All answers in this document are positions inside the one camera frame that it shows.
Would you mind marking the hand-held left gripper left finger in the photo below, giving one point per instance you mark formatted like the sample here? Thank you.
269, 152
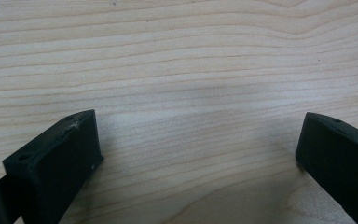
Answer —
52, 165

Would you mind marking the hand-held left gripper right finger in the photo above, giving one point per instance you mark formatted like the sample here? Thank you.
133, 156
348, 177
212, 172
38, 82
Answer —
338, 155

